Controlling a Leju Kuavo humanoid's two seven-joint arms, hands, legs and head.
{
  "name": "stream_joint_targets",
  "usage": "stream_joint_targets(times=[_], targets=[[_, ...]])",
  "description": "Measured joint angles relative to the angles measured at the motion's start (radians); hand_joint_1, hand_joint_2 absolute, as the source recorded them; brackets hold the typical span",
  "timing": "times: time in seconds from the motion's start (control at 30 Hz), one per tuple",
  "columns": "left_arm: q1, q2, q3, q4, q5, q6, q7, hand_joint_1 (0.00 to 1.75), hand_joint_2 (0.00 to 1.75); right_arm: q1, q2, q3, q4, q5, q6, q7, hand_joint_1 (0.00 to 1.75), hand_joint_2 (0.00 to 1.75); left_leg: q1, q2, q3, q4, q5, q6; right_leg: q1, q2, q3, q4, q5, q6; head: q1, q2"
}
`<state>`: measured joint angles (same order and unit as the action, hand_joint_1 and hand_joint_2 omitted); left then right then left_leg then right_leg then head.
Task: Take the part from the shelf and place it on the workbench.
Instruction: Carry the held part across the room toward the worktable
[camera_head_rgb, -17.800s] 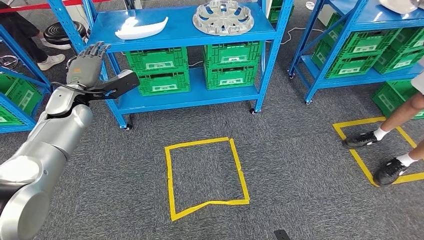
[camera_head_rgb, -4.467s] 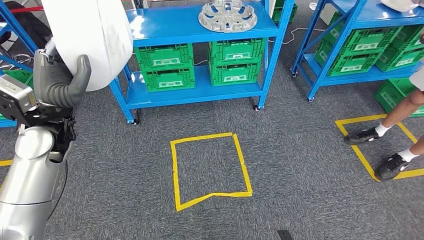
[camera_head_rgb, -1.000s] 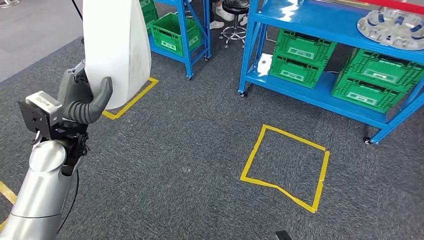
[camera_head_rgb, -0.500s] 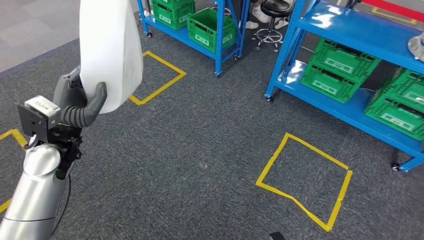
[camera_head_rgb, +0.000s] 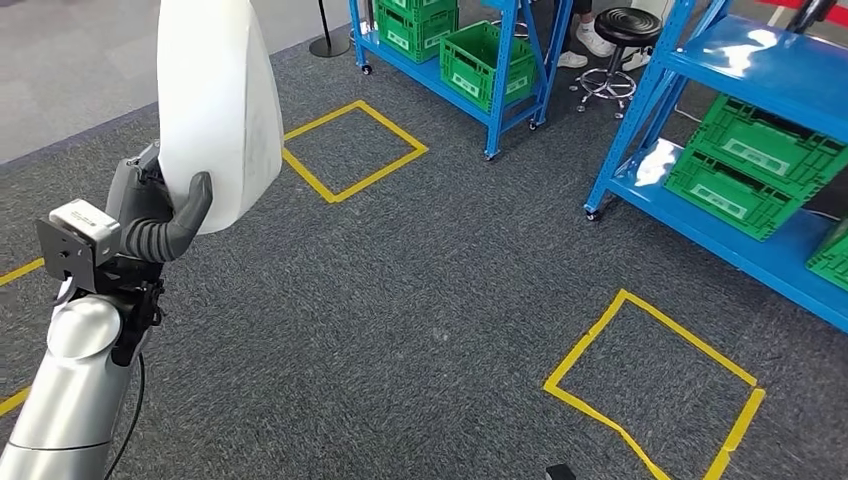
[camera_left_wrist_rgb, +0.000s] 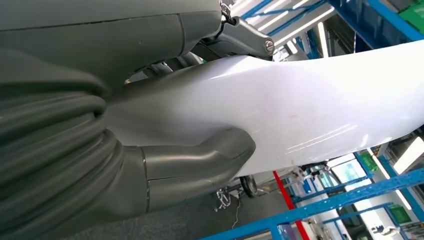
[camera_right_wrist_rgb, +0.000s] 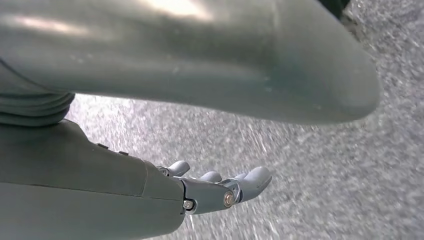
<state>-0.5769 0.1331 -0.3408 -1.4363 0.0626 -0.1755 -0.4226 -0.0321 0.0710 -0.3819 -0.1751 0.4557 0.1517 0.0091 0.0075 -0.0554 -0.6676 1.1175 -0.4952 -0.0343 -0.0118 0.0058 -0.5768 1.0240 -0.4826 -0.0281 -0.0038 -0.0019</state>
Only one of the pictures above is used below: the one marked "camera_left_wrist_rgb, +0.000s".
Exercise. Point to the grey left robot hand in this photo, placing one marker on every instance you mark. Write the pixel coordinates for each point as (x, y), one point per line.
(99, 33)

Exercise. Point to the blue metal shelf rack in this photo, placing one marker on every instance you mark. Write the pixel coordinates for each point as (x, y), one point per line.
(331, 202)
(381, 16)

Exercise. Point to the green plastic crate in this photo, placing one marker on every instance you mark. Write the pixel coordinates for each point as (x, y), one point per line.
(414, 13)

